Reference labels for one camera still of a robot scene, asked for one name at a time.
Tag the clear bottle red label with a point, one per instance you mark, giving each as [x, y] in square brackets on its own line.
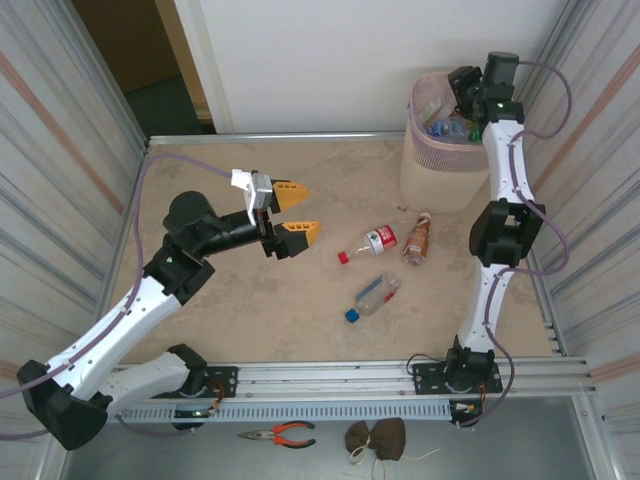
[380, 239]

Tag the clear striped bottle blue cap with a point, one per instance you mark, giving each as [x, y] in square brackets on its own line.
[377, 295]

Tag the brown coffee drink bottle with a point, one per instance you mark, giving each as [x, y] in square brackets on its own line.
[417, 242]

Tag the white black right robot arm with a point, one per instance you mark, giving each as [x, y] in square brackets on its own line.
[495, 165]

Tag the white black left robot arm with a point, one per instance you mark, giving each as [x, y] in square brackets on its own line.
[120, 335]

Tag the beige ribbed waste bin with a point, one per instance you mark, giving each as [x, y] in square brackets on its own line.
[435, 185]

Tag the brown door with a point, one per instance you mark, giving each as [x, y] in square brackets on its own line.
[125, 40]

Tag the brown cloth bag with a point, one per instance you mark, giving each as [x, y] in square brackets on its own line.
[385, 437]

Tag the grey metal shelf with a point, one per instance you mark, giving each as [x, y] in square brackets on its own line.
[175, 460]

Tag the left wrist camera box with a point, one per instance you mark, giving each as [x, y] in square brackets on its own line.
[261, 192]

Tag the aluminium frame post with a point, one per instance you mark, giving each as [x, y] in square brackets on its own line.
[103, 75]
[540, 75]

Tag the aluminium table edge rail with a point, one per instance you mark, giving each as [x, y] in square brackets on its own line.
[240, 138]

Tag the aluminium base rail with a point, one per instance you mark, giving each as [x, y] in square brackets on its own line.
[325, 377]

